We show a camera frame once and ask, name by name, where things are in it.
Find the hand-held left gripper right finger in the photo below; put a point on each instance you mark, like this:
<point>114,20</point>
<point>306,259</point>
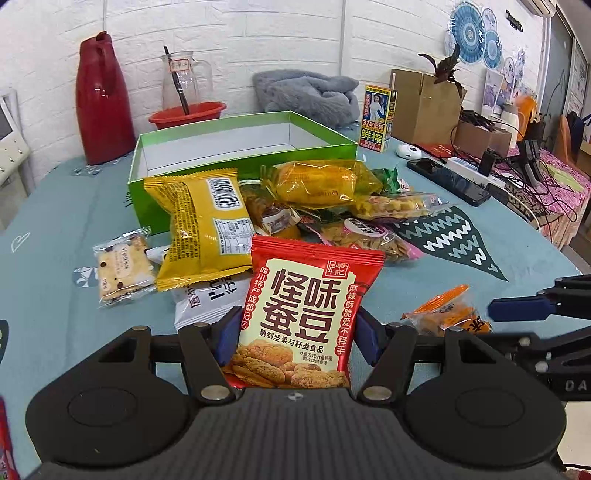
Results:
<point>368,339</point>

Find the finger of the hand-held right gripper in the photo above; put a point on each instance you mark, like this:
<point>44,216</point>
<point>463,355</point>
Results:
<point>540,350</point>
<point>519,309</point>

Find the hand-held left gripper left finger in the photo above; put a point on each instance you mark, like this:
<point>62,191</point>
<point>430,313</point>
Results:
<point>227,337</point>

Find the red snack packet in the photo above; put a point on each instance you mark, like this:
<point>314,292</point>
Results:
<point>304,300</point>

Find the green cardboard box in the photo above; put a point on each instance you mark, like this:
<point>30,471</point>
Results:
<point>152,194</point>

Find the green snack packet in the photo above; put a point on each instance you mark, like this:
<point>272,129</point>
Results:
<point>388,177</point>

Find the white snack packet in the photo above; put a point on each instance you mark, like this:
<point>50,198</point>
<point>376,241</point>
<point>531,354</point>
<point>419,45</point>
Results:
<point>203,304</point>

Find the orange clear snack packet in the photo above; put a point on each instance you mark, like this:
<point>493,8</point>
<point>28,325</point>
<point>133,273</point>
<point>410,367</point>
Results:
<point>443,314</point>

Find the pink-edged bean packet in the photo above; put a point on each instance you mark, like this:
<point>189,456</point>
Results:
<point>364,240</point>

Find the yellow snack packet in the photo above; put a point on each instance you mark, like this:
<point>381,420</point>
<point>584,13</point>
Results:
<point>194,221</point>

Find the clear cracker packet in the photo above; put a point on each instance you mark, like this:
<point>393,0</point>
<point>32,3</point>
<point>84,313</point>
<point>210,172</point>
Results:
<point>122,272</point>

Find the pink patterned cloth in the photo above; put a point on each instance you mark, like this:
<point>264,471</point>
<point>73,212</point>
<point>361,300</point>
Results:
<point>563,184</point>

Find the brown snack packet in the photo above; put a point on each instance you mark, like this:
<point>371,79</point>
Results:
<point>272,212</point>

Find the clear fried snack packet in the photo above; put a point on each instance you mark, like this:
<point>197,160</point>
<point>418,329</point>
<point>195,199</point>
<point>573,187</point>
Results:
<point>392,205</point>

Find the black phone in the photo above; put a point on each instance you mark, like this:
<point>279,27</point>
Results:
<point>448,180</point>

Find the white power strip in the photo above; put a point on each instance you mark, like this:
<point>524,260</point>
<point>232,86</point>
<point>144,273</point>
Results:
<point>466,165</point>

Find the yellow clear candy bag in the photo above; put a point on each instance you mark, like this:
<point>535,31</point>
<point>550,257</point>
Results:
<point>318,182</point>

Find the small cardboard box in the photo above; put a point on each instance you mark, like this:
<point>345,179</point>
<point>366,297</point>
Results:
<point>480,138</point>

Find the red envelope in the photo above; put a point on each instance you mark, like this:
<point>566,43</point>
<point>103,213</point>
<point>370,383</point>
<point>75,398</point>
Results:
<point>438,150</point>

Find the white round device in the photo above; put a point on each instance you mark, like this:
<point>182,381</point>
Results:
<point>408,152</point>

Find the large cardboard box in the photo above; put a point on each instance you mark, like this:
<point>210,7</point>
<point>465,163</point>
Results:
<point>425,110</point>

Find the yellow juice carton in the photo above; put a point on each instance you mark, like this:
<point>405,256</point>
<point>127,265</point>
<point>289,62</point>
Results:
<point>376,115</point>

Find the red plastic basin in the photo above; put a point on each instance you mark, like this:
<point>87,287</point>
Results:
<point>203,113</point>

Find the grey fluffy cloth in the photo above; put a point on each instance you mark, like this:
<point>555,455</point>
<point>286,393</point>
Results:
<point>300,94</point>

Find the dark red plant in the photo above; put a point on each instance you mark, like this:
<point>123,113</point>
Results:
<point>445,64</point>

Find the glass pitcher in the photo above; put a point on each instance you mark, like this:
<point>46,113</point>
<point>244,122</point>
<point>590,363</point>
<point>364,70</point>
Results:
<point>194,81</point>

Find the dark stirring stick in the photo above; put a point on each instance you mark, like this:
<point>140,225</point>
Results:
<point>178,83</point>

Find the red thermos jug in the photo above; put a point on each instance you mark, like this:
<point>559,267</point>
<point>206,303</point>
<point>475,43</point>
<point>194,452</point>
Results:
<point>101,101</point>

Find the white screen appliance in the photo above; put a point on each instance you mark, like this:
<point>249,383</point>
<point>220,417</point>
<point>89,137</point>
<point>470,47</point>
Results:
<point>11,138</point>

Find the white air conditioner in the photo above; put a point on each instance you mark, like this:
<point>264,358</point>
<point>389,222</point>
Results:
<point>538,5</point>

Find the picture frame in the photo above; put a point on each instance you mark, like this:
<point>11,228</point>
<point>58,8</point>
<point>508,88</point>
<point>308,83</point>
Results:
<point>493,92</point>

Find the large blue wall plate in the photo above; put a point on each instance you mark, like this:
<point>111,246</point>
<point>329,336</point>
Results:
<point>467,32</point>

